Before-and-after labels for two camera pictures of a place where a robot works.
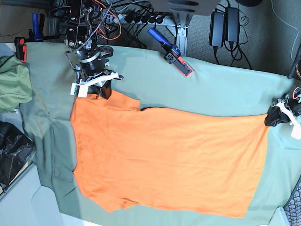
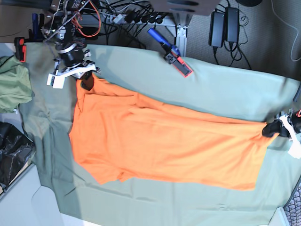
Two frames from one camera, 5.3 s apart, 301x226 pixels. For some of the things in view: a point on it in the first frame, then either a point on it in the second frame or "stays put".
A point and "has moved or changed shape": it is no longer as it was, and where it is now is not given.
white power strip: (146, 18) stays put
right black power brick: (232, 24) stays put
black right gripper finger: (275, 116) to (275, 126)
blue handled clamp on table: (173, 55) stays put
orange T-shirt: (168, 160) has moved or changed shape
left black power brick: (217, 30) stays put
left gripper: (91, 72) to (71, 62)
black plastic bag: (16, 150) stays put
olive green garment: (15, 84) stays put
